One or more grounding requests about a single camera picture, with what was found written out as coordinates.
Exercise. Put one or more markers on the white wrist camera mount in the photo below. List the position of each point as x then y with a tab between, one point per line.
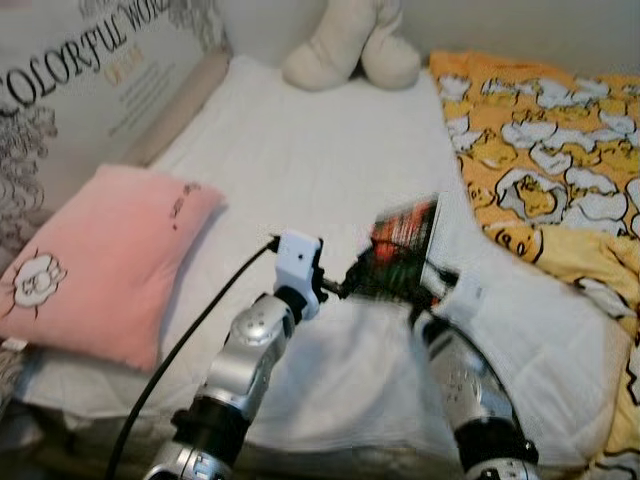
298	262
468	298

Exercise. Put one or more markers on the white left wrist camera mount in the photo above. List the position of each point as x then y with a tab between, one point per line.
298	262

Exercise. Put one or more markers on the yellow cartoon print blanket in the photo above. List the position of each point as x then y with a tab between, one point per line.
540	130

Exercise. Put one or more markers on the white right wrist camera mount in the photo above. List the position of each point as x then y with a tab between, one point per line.
468	298

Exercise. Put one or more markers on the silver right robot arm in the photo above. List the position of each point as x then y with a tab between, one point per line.
470	390

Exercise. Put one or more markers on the pink sheep pillow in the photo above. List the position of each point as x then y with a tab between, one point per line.
110	260

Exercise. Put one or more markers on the cream plush toy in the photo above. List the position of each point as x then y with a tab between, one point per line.
340	50

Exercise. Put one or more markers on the printed lettering headboard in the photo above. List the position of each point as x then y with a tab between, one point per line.
90	90

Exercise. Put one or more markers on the white quilted mattress pad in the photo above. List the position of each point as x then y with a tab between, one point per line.
300	150

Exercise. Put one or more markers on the red and black book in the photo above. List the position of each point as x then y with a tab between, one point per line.
400	250

